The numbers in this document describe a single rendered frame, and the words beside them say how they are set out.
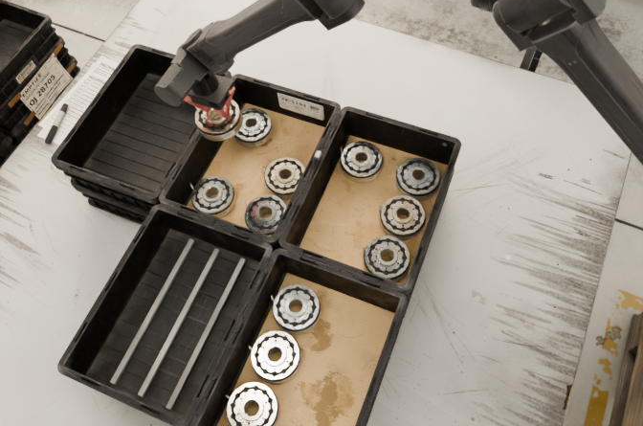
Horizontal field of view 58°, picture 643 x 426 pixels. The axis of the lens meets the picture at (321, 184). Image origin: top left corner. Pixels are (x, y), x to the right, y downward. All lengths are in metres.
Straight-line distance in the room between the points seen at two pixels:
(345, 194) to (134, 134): 0.59
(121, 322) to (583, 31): 1.08
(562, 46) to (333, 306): 0.77
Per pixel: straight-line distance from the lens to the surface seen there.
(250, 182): 1.46
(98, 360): 1.39
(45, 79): 2.45
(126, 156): 1.59
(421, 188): 1.40
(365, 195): 1.41
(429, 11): 2.99
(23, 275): 1.70
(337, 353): 1.28
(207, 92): 1.23
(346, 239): 1.36
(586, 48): 0.77
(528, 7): 0.75
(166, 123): 1.61
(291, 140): 1.51
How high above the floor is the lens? 2.08
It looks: 61 degrees down
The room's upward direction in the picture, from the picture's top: 6 degrees counter-clockwise
